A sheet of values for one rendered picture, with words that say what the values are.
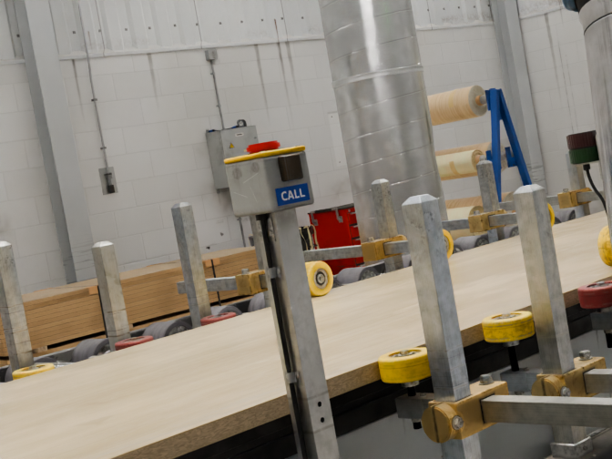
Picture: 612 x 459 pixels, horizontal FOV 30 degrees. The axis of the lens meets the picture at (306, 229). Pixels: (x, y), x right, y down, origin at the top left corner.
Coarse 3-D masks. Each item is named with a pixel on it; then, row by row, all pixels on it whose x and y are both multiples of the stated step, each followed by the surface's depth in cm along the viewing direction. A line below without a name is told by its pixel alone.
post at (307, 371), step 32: (256, 224) 134; (288, 224) 133; (288, 256) 133; (288, 288) 132; (288, 320) 133; (288, 352) 134; (320, 352) 135; (288, 384) 135; (320, 384) 135; (320, 416) 134; (320, 448) 134
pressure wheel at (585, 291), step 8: (608, 280) 200; (584, 288) 197; (592, 288) 195; (600, 288) 194; (608, 288) 193; (584, 296) 196; (592, 296) 194; (600, 296) 194; (608, 296) 193; (584, 304) 196; (592, 304) 194; (600, 304) 194; (608, 304) 193; (608, 336) 197; (608, 344) 197
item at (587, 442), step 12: (552, 444) 172; (564, 444) 170; (576, 444) 169; (588, 444) 171; (600, 444) 174; (552, 456) 172; (564, 456) 170; (576, 456) 169; (588, 456) 169; (600, 456) 170
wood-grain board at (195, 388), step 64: (512, 256) 273; (576, 256) 250; (256, 320) 238; (320, 320) 221; (384, 320) 205; (0, 384) 210; (64, 384) 196; (128, 384) 184; (192, 384) 173; (256, 384) 164; (0, 448) 151; (64, 448) 143; (128, 448) 137; (192, 448) 142
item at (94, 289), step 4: (204, 260) 839; (208, 260) 840; (212, 260) 842; (216, 260) 845; (152, 264) 903; (156, 264) 901; (208, 264) 840; (212, 264) 842; (216, 264) 844; (212, 268) 842; (48, 288) 842; (56, 288) 823; (88, 288) 774; (92, 288) 776; (96, 288) 778; (92, 292) 776; (96, 292) 778; (100, 300) 780; (100, 304) 779; (220, 304) 844; (104, 320) 780; (104, 324) 780
